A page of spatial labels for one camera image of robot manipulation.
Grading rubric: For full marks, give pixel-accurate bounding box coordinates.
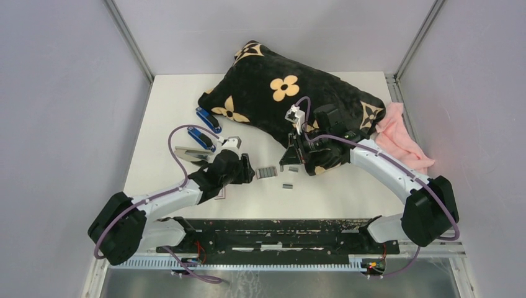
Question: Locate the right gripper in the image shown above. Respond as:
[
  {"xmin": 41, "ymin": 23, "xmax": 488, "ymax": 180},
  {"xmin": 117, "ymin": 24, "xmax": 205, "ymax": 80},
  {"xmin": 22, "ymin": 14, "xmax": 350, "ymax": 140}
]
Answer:
[{"xmin": 280, "ymin": 126, "xmax": 331, "ymax": 165}]

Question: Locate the box of staples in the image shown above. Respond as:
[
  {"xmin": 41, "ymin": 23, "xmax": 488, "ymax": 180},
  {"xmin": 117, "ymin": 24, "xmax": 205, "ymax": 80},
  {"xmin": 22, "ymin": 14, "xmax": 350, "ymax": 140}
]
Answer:
[{"xmin": 256, "ymin": 166, "xmax": 278, "ymax": 179}]

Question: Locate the blue stapler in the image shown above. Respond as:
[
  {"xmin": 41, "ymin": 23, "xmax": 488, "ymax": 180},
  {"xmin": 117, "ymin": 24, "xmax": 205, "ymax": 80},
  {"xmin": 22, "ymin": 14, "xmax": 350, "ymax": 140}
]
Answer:
[
  {"xmin": 187, "ymin": 126, "xmax": 216, "ymax": 152},
  {"xmin": 195, "ymin": 107, "xmax": 222, "ymax": 134}
]

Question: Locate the grey beige stapler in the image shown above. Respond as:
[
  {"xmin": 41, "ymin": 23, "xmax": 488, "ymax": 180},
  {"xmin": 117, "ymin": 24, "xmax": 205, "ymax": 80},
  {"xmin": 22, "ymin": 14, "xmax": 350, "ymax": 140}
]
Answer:
[{"xmin": 174, "ymin": 147, "xmax": 214, "ymax": 166}]

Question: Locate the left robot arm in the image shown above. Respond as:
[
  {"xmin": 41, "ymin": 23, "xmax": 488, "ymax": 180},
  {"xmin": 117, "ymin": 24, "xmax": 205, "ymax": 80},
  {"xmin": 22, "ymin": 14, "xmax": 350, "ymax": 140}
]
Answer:
[{"xmin": 87, "ymin": 149, "xmax": 255, "ymax": 265}]

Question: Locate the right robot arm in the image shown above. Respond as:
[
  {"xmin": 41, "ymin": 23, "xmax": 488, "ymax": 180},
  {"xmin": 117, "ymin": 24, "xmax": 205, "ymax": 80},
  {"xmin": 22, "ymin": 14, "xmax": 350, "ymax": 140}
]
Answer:
[{"xmin": 279, "ymin": 104, "xmax": 460, "ymax": 253}]

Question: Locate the closed red white staple box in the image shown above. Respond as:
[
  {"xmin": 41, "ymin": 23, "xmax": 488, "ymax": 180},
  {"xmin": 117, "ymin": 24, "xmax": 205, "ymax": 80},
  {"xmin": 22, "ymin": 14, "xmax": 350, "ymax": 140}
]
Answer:
[{"xmin": 214, "ymin": 188, "xmax": 226, "ymax": 200}]

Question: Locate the black pillow with beige flowers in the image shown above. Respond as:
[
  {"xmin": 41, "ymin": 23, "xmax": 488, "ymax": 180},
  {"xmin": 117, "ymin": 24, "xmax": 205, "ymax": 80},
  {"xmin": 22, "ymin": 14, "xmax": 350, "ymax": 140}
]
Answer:
[{"xmin": 198, "ymin": 40, "xmax": 386, "ymax": 147}]

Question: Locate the pink cloth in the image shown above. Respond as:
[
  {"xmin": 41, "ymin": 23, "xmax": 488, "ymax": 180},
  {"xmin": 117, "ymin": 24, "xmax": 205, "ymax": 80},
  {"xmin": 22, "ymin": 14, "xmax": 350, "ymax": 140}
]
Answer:
[{"xmin": 375, "ymin": 102, "xmax": 435, "ymax": 174}]

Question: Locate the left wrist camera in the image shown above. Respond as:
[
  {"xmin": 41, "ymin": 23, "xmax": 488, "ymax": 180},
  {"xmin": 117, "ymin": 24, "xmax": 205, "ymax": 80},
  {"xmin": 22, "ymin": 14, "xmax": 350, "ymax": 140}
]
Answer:
[{"xmin": 218, "ymin": 136, "xmax": 242, "ymax": 153}]

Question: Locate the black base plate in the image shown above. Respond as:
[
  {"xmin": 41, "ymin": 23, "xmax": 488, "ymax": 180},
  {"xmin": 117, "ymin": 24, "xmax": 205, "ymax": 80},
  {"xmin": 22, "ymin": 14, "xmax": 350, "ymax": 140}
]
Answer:
[{"xmin": 171, "ymin": 217, "xmax": 400, "ymax": 265}]

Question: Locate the white cable duct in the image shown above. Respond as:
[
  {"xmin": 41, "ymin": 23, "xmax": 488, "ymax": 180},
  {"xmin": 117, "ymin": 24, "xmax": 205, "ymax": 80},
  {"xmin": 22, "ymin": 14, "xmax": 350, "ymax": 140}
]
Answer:
[{"xmin": 109, "ymin": 255, "xmax": 370, "ymax": 273}]

